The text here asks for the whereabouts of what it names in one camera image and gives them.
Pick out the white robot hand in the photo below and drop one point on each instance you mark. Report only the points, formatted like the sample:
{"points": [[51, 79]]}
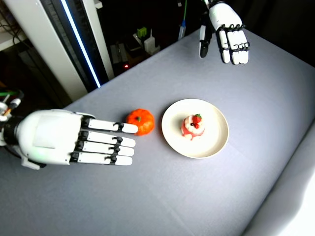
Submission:
{"points": [[222, 14], [49, 137]]}

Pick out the pink toy cake with strawberry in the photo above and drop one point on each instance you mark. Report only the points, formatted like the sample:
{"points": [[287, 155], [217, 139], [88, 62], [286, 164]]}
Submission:
{"points": [[193, 132]]}

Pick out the orange toy pumpkin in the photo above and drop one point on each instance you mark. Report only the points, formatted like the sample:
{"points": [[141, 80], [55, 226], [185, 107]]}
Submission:
{"points": [[145, 121]]}

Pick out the cream round plate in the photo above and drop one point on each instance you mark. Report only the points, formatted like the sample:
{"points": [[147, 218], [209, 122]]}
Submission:
{"points": [[211, 143]]}

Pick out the white plastic bottle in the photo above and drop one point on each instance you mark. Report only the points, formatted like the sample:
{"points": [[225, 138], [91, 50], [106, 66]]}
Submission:
{"points": [[150, 45]]}

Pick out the small green box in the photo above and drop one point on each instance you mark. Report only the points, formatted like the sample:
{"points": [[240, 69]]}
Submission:
{"points": [[142, 32]]}

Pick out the white column with blue light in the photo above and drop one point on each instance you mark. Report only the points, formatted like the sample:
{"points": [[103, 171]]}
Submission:
{"points": [[46, 49]]}

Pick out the white shelf board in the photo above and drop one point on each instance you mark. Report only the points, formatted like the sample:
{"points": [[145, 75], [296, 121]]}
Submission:
{"points": [[8, 40]]}

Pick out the black device with red light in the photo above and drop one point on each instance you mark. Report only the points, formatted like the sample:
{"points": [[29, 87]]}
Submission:
{"points": [[120, 55]]}

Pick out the grey table cloth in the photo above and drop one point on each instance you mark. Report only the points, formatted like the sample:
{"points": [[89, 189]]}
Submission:
{"points": [[172, 196]]}

